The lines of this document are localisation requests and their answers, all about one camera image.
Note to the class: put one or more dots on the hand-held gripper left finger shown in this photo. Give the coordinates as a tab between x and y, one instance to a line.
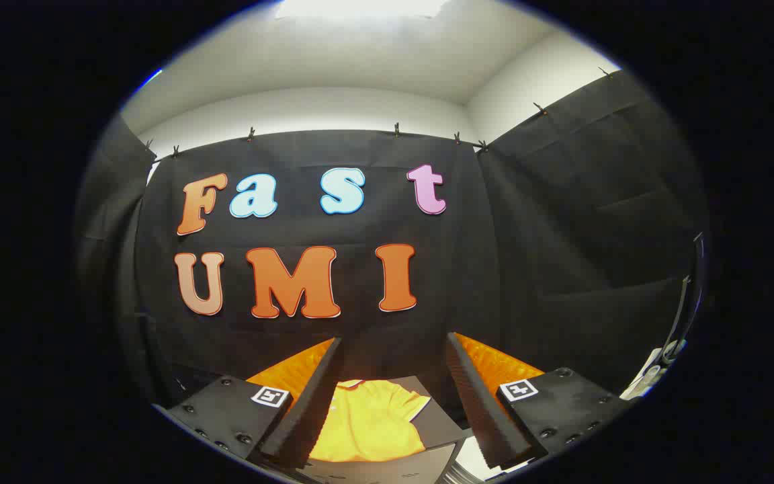
313	410

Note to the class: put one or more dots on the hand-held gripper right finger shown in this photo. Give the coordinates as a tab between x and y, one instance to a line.
481	410

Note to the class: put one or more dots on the yellow polo shirt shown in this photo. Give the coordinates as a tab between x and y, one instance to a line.
367	423

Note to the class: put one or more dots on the grey flat cabinet top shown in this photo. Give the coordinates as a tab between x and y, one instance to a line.
441	427

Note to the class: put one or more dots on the white panel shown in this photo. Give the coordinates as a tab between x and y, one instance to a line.
471	457

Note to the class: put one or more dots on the white device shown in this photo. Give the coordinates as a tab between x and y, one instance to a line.
649	376

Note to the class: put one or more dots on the row of black cloth clips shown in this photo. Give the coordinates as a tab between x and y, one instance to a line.
397	130

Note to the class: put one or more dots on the ceiling light panel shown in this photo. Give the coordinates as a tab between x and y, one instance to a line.
360	7

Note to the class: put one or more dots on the black curved metal frame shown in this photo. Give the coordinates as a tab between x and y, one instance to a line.
686	302

